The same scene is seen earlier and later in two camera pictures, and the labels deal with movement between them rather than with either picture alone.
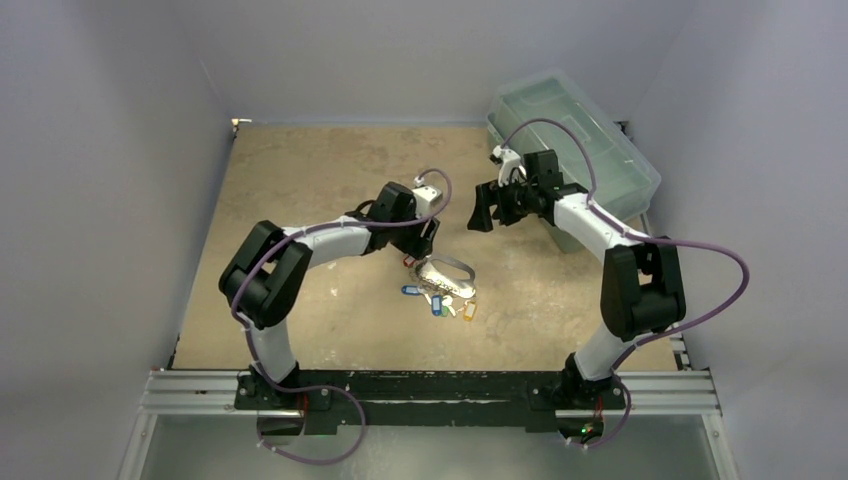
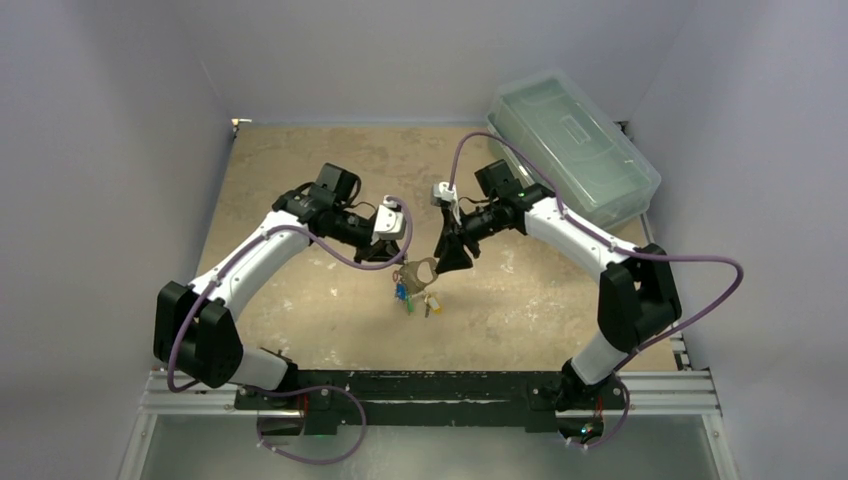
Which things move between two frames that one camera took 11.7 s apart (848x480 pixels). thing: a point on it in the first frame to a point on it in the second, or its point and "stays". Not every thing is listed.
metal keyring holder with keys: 445,278 to 410,282
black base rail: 530,398 stays
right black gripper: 495,204 to 457,235
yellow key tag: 469,310 to 435,306
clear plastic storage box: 550,111 stays
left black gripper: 420,244 to 383,250
